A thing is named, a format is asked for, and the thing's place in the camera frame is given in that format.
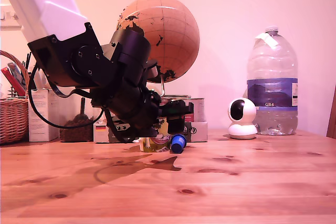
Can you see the blue coffee capsule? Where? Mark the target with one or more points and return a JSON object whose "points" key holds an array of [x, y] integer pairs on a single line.
{"points": [[178, 144]]}

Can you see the illustrated white coffee mug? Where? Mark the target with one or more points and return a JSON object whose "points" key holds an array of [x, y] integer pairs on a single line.
{"points": [[160, 144]]}

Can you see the cardboard tin tray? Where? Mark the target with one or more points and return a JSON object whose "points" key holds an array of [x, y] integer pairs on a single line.
{"points": [[197, 130]]}

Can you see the metal tin with red label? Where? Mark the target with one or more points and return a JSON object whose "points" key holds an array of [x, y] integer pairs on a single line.
{"points": [[198, 108]]}

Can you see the metal globe stand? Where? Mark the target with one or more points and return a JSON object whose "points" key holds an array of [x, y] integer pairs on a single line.
{"points": [[163, 87]]}

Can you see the clear jar with white lid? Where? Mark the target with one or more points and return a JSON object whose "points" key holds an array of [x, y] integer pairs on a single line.
{"points": [[78, 132]]}

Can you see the cork globe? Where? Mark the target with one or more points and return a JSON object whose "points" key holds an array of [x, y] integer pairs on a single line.
{"points": [[173, 37]]}

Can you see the white carton box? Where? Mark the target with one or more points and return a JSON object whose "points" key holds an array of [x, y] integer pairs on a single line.
{"points": [[43, 129]]}

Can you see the large clear water bottle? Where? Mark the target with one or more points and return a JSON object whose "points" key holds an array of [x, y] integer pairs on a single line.
{"points": [[273, 90]]}

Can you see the wicker basket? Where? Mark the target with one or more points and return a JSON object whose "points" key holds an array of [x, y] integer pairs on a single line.
{"points": [[13, 121]]}

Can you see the black sticks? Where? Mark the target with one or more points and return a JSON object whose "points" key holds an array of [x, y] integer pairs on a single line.
{"points": [[27, 60]]}

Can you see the red flat pack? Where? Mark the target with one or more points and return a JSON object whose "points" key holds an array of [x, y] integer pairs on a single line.
{"points": [[11, 79]]}

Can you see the wooden chair edge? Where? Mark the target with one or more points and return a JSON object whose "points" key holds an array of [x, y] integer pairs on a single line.
{"points": [[332, 119]]}

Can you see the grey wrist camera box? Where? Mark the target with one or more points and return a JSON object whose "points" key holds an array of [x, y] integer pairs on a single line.
{"points": [[153, 70]]}

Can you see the small white round camera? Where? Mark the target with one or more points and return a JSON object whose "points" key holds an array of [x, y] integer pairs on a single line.
{"points": [[242, 121]]}

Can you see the white light switch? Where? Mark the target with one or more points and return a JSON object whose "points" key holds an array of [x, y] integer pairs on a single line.
{"points": [[8, 18]]}

